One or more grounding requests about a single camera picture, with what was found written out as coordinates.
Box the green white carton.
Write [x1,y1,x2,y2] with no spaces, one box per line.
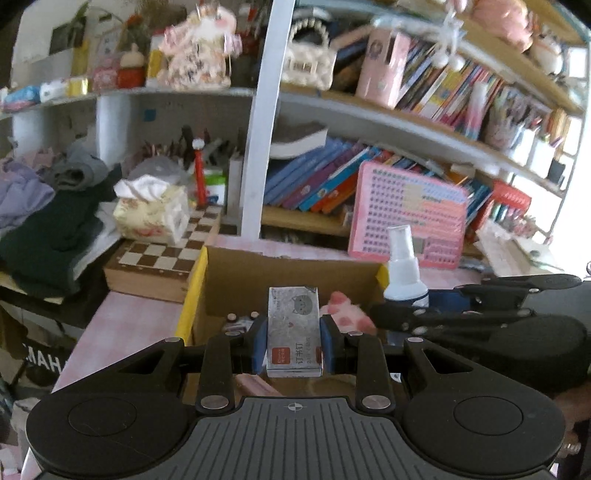
[203,168,228,206]

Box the pink plush toy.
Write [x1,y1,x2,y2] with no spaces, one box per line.
[471,0,534,51]

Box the row of colourful paperback books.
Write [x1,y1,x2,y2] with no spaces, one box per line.
[397,39,506,141]

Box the white spray bottle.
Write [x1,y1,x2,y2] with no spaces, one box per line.
[382,224,430,310]

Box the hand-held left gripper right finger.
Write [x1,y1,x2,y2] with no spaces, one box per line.
[320,315,481,414]

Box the pink tissue pack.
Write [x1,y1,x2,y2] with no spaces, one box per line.
[92,67,122,92]

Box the pink floral plush doll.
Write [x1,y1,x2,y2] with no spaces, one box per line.
[158,4,243,90]

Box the red jar figure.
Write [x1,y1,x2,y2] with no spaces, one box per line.
[117,44,147,89]

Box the cream quilted handbag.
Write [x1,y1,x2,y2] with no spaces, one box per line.
[281,18,338,90]

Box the black printed bag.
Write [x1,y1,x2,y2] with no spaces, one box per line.
[0,305,79,393]

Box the yellow cardboard box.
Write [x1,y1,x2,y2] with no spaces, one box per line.
[175,246,391,398]

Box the purple garment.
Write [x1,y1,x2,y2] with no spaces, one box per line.
[0,157,56,232]

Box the row of slim blue books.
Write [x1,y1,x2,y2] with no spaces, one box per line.
[464,180,492,227]

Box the blue wipes pack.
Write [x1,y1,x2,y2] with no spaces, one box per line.
[2,85,42,112]

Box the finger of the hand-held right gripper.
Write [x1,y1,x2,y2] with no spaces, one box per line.
[429,274,583,311]
[368,301,539,335]

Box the small toy car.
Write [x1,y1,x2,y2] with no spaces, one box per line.
[224,310,264,334]

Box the red novelty pen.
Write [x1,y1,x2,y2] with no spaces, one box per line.
[191,137,208,207]

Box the grey staples box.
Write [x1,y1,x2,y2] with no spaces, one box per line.
[267,286,323,378]

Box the row of blue children's books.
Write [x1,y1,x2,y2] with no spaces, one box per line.
[263,138,384,215]

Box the white pen holder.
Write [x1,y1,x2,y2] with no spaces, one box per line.
[508,124,557,178]

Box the pink plush pig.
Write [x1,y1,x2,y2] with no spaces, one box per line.
[321,292,377,335]

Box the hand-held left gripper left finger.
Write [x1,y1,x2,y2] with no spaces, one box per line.
[104,318,269,415]

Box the grey garment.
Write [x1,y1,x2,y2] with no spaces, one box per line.
[44,143,110,191]

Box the wooden chessboard box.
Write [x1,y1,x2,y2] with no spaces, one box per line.
[102,205,223,304]

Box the white wipes pack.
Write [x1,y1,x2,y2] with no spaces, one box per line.
[39,79,70,103]

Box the messy stack of books and papers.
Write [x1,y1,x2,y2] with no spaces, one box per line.
[475,219,564,278]

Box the dark green garment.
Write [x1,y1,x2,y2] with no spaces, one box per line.
[0,185,118,298]

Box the red book box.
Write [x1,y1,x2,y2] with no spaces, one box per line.
[489,180,533,209]

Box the pink learning tablet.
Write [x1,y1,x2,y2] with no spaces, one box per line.
[347,160,469,271]

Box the floral tissue pack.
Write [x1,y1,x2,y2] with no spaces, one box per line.
[113,175,191,245]

